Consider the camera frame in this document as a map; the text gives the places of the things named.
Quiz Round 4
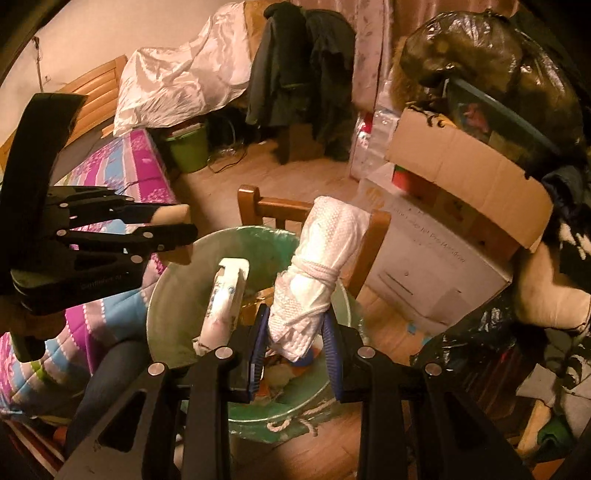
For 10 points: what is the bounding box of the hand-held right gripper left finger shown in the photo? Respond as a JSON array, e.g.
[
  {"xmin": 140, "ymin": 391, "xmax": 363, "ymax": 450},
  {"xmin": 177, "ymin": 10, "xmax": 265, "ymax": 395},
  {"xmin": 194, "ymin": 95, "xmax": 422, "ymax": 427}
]
[{"xmin": 58, "ymin": 302, "xmax": 271, "ymax": 480}]

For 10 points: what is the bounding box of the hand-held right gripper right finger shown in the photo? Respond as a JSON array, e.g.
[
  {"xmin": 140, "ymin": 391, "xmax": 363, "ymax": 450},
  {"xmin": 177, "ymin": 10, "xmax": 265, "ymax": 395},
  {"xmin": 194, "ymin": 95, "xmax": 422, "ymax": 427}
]
[{"xmin": 321, "ymin": 307, "xmax": 536, "ymax": 480}]

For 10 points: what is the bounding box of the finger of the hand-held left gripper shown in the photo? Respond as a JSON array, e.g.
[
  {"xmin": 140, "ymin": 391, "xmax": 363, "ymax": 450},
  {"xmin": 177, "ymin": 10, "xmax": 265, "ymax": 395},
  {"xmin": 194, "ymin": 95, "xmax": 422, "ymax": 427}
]
[
  {"xmin": 14, "ymin": 223, "xmax": 198, "ymax": 301},
  {"xmin": 46, "ymin": 185, "xmax": 160, "ymax": 232}
]

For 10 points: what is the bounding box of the green lined trash bin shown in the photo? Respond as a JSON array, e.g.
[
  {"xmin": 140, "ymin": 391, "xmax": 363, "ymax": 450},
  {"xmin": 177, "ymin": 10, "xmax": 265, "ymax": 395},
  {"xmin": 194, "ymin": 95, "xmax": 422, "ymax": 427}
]
[{"xmin": 147, "ymin": 225, "xmax": 370, "ymax": 444}]

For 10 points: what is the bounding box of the white squeeze tube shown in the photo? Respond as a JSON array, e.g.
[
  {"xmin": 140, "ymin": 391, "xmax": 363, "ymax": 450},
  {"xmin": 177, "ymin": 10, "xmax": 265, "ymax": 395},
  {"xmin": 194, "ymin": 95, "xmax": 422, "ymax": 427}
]
[{"xmin": 191, "ymin": 257, "xmax": 252, "ymax": 358}]

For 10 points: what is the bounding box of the white cloth bundle with rope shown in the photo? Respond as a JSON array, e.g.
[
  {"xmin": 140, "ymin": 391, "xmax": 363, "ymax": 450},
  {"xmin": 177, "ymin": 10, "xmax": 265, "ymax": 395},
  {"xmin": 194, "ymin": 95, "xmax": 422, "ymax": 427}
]
[{"xmin": 268, "ymin": 195, "xmax": 372, "ymax": 363}]

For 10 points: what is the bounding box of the pink blue printed quilt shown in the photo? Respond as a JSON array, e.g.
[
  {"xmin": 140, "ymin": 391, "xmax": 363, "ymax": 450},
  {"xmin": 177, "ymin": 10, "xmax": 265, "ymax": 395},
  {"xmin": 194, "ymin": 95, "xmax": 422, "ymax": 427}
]
[{"xmin": 0, "ymin": 128, "xmax": 178, "ymax": 407}]

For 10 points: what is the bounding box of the wooden slatted headboard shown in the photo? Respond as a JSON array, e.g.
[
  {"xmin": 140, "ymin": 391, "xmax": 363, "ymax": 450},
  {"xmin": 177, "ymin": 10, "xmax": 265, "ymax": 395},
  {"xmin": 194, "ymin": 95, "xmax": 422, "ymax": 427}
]
[{"xmin": 0, "ymin": 54, "xmax": 129, "ymax": 153}]

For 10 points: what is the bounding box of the green bucket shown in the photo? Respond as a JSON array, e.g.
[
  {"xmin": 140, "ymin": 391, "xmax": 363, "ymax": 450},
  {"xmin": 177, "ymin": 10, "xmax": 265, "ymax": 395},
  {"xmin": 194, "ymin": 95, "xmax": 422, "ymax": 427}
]
[{"xmin": 164, "ymin": 124, "xmax": 208, "ymax": 174}]

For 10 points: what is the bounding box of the wooden chair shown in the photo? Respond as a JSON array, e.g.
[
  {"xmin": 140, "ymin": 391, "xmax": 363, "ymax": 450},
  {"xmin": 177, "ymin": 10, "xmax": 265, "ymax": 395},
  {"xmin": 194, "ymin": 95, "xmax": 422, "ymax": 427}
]
[{"xmin": 238, "ymin": 185, "xmax": 391, "ymax": 296}]

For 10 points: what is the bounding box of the white cardboard box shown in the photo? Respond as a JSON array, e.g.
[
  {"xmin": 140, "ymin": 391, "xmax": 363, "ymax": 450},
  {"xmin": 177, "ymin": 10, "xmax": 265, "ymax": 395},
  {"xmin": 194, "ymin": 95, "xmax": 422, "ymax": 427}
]
[{"xmin": 360, "ymin": 164, "xmax": 513, "ymax": 333}]

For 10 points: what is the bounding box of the black plastic bag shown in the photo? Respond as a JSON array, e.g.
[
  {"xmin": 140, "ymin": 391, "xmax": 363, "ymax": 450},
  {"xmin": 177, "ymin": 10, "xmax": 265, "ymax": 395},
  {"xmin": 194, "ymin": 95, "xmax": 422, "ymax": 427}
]
[
  {"xmin": 411, "ymin": 295, "xmax": 522, "ymax": 370},
  {"xmin": 399, "ymin": 11, "xmax": 587, "ymax": 153}
]

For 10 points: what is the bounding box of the white satin cloth cover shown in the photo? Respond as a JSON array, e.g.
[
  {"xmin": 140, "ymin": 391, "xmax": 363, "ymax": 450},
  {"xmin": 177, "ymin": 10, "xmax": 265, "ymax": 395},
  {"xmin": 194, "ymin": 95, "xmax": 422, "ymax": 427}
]
[{"xmin": 113, "ymin": 2, "xmax": 252, "ymax": 137}]

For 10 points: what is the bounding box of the person's leg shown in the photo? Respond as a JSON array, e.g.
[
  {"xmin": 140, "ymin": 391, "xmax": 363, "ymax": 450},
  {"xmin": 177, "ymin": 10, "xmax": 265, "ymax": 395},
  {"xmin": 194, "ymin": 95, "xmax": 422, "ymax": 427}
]
[{"xmin": 76, "ymin": 339, "xmax": 153, "ymax": 444}]

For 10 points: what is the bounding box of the red green box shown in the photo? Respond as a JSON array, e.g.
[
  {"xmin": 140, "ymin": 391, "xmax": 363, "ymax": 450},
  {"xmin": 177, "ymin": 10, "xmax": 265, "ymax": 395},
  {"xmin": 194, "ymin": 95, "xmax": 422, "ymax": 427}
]
[{"xmin": 392, "ymin": 164, "xmax": 444, "ymax": 199}]

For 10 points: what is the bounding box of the dark green jacket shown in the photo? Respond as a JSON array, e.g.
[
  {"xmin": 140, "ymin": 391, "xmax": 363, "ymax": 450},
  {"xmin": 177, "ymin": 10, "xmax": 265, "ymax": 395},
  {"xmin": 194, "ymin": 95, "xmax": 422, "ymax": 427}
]
[{"xmin": 247, "ymin": 2, "xmax": 315, "ymax": 130}]

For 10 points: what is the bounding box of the pack of water bottles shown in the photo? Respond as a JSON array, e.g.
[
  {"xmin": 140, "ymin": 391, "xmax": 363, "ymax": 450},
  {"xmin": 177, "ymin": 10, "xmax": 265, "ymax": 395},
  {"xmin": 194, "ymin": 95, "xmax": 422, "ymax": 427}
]
[{"xmin": 348, "ymin": 104, "xmax": 402, "ymax": 181}]

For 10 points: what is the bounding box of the brown cardboard box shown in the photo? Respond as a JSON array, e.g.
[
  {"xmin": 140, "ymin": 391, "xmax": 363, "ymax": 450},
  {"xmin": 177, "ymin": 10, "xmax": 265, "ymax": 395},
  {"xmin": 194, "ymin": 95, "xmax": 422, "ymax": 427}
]
[{"xmin": 385, "ymin": 106, "xmax": 555, "ymax": 261}]

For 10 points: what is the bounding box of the cream stuffed cloth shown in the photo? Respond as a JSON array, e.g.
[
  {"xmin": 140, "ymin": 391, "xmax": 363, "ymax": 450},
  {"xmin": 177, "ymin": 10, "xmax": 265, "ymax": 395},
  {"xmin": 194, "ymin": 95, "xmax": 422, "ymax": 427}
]
[{"xmin": 515, "ymin": 240, "xmax": 591, "ymax": 330}]

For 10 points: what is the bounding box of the black jacket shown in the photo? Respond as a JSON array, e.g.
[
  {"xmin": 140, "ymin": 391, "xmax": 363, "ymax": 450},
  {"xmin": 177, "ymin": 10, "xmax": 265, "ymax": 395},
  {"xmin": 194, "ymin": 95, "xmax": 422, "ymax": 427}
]
[{"xmin": 305, "ymin": 9, "xmax": 358, "ymax": 160}]

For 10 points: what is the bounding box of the black white patterned cloth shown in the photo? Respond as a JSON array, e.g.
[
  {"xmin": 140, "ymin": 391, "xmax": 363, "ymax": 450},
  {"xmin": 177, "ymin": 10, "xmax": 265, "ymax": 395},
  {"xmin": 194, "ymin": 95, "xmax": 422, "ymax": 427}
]
[{"xmin": 545, "ymin": 166, "xmax": 591, "ymax": 259}]

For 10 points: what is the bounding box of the pink patterned curtain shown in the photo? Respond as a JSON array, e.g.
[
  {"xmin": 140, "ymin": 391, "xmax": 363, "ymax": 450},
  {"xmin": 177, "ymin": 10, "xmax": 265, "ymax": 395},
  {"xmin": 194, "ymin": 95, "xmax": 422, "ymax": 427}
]
[{"xmin": 351, "ymin": 0, "xmax": 398, "ymax": 112}]

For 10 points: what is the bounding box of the white rope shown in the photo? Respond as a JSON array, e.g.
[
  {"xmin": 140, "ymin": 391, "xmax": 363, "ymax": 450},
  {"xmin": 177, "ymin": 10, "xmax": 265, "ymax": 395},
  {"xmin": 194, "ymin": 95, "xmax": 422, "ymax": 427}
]
[{"xmin": 268, "ymin": 397, "xmax": 342, "ymax": 437}]

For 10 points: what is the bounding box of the black cable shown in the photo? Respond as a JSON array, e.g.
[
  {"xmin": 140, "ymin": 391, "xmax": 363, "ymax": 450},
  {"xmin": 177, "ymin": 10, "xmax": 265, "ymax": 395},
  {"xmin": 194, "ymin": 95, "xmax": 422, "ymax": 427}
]
[{"xmin": 208, "ymin": 138, "xmax": 250, "ymax": 174}]

